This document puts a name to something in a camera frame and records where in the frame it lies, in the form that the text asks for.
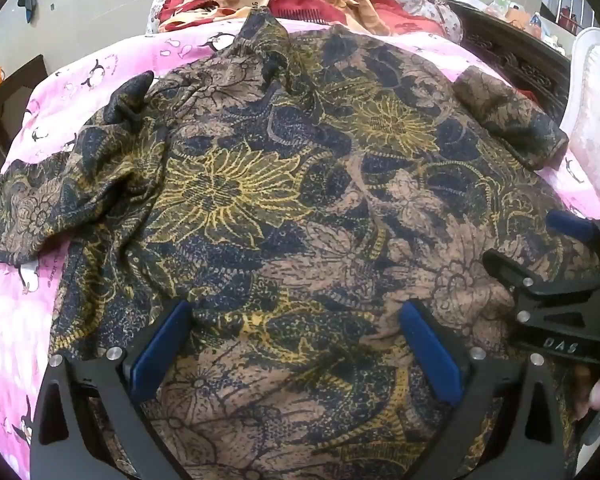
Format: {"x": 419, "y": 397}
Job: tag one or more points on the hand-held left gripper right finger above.
{"x": 430, "y": 350}

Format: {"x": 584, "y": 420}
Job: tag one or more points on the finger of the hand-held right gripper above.
{"x": 572, "y": 226}
{"x": 510, "y": 267}

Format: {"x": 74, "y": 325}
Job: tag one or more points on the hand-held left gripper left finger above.
{"x": 159, "y": 352}

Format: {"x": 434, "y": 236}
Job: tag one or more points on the brown yellow floral patterned shirt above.
{"x": 280, "y": 210}

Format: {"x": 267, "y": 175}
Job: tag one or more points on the white floral pillow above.
{"x": 595, "y": 110}

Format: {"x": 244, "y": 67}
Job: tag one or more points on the pink penguin print blanket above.
{"x": 15, "y": 310}

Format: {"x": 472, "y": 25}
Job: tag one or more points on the dark carved wooden headboard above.
{"x": 510, "y": 55}

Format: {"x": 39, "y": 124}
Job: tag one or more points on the blue capped plastic bottle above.
{"x": 535, "y": 24}

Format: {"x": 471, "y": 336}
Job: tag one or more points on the clear plastic bottle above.
{"x": 499, "y": 6}

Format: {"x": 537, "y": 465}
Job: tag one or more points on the dark wooden cabinet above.
{"x": 15, "y": 105}

